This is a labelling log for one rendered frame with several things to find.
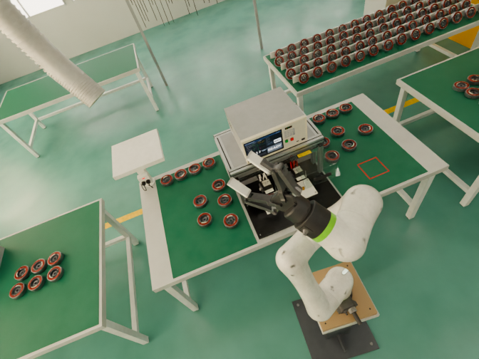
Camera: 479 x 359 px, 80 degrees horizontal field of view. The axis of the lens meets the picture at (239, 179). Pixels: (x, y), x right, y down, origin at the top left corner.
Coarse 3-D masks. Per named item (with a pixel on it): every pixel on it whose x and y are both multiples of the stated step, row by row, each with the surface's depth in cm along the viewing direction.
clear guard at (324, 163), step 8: (320, 144) 192; (312, 152) 189; (320, 152) 187; (296, 160) 188; (304, 160) 186; (312, 160) 185; (320, 160) 183; (328, 160) 182; (296, 168) 184; (304, 168) 182; (312, 168) 181; (320, 168) 179; (328, 168) 179; (336, 168) 180; (304, 176) 178; (312, 176) 179; (304, 184) 179; (312, 184) 179
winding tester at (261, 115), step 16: (256, 96) 198; (272, 96) 194; (288, 96) 191; (240, 112) 191; (256, 112) 188; (272, 112) 184; (288, 112) 181; (240, 128) 181; (256, 128) 178; (272, 128) 174; (288, 128) 177; (304, 128) 181; (240, 144) 183; (288, 144) 187
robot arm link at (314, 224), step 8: (312, 200) 78; (312, 208) 74; (320, 208) 75; (304, 216) 74; (312, 216) 73; (320, 216) 73; (328, 216) 74; (296, 224) 78; (304, 224) 74; (312, 224) 73; (320, 224) 73; (304, 232) 74; (312, 232) 74; (320, 232) 73
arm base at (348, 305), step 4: (344, 300) 150; (348, 300) 150; (352, 300) 149; (340, 304) 149; (344, 304) 149; (348, 304) 148; (352, 304) 148; (356, 304) 151; (340, 308) 150; (344, 308) 147; (348, 308) 148; (352, 308) 148; (340, 312) 150; (344, 312) 149; (352, 312) 147; (356, 316) 146; (356, 320) 145; (360, 320) 145; (360, 324) 144
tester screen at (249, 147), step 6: (276, 132) 176; (264, 138) 176; (270, 138) 178; (276, 138) 179; (246, 144) 175; (252, 144) 176; (258, 144) 178; (264, 144) 180; (246, 150) 178; (252, 150) 180; (258, 150) 182; (264, 150) 184
